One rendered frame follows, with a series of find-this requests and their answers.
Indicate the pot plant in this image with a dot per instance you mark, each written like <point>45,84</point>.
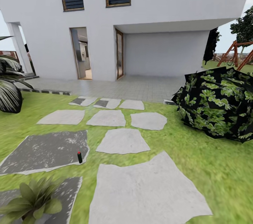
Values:
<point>34,204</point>

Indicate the insectifuge atomizer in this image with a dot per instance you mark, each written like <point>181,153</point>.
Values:
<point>80,157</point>

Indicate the fixed window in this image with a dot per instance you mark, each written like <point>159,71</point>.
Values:
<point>81,51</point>

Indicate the tree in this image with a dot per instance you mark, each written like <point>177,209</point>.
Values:
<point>244,28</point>
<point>211,44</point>

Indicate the door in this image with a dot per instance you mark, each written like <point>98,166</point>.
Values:
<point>119,54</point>

